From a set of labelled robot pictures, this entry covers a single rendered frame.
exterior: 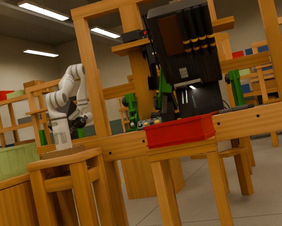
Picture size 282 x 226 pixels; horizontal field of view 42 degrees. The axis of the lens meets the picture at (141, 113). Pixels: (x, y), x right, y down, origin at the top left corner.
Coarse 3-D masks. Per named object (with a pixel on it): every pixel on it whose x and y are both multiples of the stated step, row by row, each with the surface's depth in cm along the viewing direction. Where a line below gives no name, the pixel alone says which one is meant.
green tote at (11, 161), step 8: (24, 144) 222; (32, 144) 230; (0, 152) 200; (8, 152) 206; (16, 152) 213; (24, 152) 221; (32, 152) 229; (0, 160) 198; (8, 160) 205; (16, 160) 212; (24, 160) 219; (32, 160) 227; (0, 168) 196; (8, 168) 203; (16, 168) 210; (24, 168) 218; (0, 176) 195; (8, 176) 202
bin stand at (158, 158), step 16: (192, 144) 177; (208, 144) 175; (160, 160) 181; (208, 160) 176; (160, 176) 181; (160, 192) 181; (224, 192) 175; (160, 208) 182; (176, 208) 200; (224, 208) 175; (176, 224) 200; (224, 224) 175
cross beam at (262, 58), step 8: (248, 56) 269; (256, 56) 267; (264, 56) 266; (224, 64) 273; (232, 64) 271; (240, 64) 270; (248, 64) 269; (256, 64) 268; (264, 64) 270; (224, 72) 273; (112, 88) 292; (120, 88) 291; (128, 88) 289; (104, 96) 294; (112, 96) 292; (120, 96) 294
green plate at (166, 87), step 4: (160, 68) 236; (160, 72) 237; (160, 76) 237; (160, 80) 237; (164, 80) 237; (160, 84) 237; (164, 84) 237; (168, 84) 237; (160, 88) 237; (164, 88) 237; (168, 88) 237; (160, 92) 237; (168, 92) 243; (172, 92) 242
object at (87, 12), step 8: (104, 0) 283; (112, 0) 282; (120, 0) 280; (128, 0) 279; (136, 0) 278; (144, 0) 277; (152, 0) 281; (80, 8) 288; (88, 8) 286; (96, 8) 285; (104, 8) 283; (112, 8) 282; (72, 16) 289; (80, 16) 288; (88, 16) 287; (96, 16) 291
